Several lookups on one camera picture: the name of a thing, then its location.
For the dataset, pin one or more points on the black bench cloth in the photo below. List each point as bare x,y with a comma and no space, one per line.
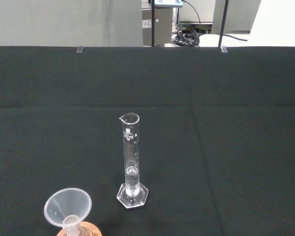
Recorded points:
211,123

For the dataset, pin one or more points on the grey metal cabinet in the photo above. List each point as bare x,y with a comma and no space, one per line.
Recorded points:
161,29

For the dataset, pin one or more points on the thin black pole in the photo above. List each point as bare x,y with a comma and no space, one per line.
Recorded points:
153,24
223,22

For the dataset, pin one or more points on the clear cloth clip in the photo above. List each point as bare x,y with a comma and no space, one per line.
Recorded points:
80,49
224,49

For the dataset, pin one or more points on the clear plastic funnel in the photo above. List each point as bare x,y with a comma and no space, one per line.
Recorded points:
64,200

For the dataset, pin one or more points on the blue-grey device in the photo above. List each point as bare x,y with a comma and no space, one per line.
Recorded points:
168,2

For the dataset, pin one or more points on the round-bottom glass flask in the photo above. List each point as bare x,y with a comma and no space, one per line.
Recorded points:
72,229

